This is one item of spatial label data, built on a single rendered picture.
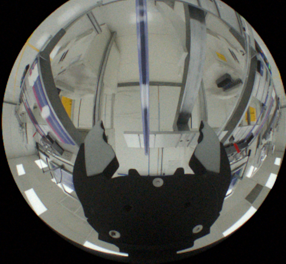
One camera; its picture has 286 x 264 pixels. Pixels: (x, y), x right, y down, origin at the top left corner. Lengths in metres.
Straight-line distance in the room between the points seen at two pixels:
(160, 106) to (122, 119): 0.84
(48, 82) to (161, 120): 1.93
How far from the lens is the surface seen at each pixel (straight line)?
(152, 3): 0.97
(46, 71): 0.43
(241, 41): 0.44
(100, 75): 0.72
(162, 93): 2.12
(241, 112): 0.45
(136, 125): 2.00
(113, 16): 1.06
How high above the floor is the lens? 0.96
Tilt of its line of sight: 2 degrees down
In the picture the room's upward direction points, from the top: 180 degrees counter-clockwise
